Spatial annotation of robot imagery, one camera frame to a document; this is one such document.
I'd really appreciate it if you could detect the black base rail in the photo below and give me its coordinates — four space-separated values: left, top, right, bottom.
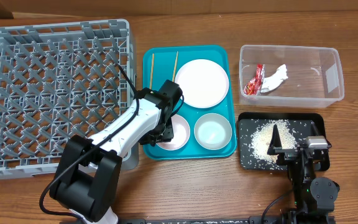
118 216 336 224

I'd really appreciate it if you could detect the red sauce packet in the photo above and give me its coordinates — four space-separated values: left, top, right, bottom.
244 64 265 95

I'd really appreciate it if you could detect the wooden chopstick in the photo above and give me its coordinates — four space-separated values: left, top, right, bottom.
149 53 155 89
172 51 178 82

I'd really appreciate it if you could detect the teal serving tray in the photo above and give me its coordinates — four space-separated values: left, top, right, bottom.
142 45 237 160

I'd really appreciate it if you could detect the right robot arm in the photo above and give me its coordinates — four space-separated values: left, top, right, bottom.
260 123 340 223

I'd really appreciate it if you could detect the clear plastic bin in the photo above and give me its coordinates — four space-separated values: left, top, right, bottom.
239 45 345 108

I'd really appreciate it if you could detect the grey dishwasher rack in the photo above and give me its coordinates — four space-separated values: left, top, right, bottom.
0 19 136 179

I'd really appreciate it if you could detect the large white plate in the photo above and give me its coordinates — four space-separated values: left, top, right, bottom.
175 59 229 109

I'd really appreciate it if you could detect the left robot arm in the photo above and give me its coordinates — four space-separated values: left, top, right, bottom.
43 80 183 223

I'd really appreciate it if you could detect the pink shallow bowl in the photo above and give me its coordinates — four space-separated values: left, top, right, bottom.
157 114 190 151

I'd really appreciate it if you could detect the pile of rice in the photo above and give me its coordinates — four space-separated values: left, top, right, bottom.
250 119 296 164

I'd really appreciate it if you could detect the white napkin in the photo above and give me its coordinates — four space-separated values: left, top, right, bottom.
260 64 288 93

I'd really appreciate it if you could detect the black waste tray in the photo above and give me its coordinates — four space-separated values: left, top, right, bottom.
238 112 326 172

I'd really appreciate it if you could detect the grey bowl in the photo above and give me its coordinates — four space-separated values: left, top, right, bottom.
194 113 232 151

